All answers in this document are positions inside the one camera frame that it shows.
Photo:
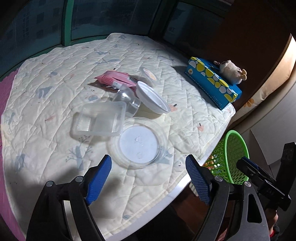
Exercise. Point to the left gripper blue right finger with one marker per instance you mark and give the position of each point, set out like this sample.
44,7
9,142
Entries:
199,178

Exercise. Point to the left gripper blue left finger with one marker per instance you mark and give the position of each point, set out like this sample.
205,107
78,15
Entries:
97,177

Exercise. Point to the round cup with printed lid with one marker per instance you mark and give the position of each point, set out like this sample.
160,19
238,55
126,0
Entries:
149,77

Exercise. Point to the person's right hand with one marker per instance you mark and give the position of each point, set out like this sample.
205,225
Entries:
272,218

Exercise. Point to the green plastic mesh basket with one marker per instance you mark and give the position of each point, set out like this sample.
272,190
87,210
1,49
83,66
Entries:
223,159

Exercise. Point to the clear round plastic lid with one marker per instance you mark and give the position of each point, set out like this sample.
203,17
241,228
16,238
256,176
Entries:
142,143

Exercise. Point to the clear rectangular plastic container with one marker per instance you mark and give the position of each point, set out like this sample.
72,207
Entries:
103,119

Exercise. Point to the cream quilted bed cover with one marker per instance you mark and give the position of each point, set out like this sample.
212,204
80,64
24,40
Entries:
49,122

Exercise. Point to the clear plastic cup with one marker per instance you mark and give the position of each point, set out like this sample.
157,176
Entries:
127,95

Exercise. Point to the white round plastic lid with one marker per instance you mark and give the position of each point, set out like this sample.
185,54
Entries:
151,99

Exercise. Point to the pink snack packet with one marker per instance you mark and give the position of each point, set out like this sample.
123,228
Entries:
116,79

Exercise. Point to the blue yellow tissue box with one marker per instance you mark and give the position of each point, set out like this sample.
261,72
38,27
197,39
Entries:
206,76

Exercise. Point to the pink foam floor mat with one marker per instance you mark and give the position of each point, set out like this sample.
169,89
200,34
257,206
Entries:
6,214

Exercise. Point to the small plush toy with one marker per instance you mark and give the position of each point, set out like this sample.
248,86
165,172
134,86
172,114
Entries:
231,72

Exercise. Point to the cream bed headboard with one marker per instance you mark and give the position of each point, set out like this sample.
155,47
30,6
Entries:
277,78

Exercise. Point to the green window frame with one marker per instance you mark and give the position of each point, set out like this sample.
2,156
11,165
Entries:
32,28

